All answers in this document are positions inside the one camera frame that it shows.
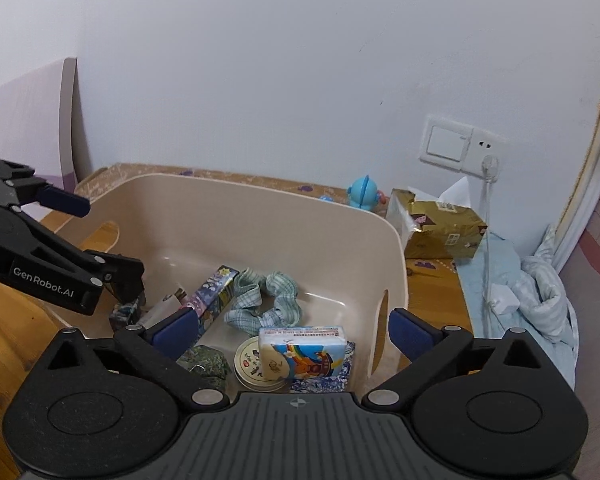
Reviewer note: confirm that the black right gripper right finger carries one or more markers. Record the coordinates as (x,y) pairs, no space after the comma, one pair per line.
(452,367)

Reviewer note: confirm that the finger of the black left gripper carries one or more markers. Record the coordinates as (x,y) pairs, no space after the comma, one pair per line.
(122,276)
(20,186)

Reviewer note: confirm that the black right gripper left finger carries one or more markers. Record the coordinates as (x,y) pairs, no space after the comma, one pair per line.
(152,354)

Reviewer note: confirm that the round floral metal tin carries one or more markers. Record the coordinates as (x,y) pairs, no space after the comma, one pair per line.
(248,369)

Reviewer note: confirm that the green checkered scrunchie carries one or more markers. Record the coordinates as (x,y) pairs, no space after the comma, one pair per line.
(263,300)

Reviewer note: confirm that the colourful tissue pack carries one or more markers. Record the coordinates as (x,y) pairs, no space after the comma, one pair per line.
(302,352)

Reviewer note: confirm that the dark green patterned pouch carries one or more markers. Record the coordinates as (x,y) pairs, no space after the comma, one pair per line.
(206,363)

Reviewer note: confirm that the purple patterned long box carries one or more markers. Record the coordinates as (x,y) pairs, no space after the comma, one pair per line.
(210,299)

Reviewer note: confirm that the white purple wardrobe panel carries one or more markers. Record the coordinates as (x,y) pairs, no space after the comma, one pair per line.
(36,123)

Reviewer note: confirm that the white charger adapter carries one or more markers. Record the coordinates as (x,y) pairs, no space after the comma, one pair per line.
(502,300)

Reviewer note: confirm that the blue white patterned packet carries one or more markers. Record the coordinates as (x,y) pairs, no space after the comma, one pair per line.
(328,384)

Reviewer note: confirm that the light blue cloth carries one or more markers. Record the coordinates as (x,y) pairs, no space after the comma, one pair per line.
(545,310)

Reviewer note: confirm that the gold tissue pack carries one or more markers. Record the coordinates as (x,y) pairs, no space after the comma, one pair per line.
(429,229)

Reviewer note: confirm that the beige plastic storage bin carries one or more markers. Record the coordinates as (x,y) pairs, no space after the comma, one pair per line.
(348,263)

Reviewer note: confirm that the blue toy figure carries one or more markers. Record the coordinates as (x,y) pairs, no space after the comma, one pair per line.
(364,194)

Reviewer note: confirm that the white wall plug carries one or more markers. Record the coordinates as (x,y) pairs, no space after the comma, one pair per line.
(490,168)

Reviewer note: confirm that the white wall switch socket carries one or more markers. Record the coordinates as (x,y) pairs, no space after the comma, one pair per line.
(460,147)

